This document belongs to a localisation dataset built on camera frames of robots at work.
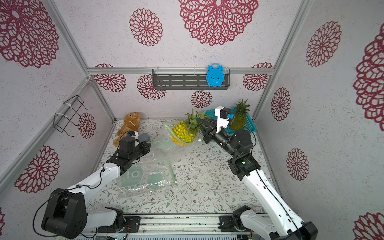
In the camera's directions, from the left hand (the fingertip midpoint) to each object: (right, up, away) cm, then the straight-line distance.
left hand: (151, 144), depth 87 cm
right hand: (+26, +13, -29) cm, 41 cm away
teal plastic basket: (+65, +12, +19) cm, 69 cm away
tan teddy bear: (-19, +13, +17) cm, 28 cm away
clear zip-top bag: (+7, -2, +5) cm, 9 cm away
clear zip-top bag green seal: (-4, -19, +5) cm, 20 cm away
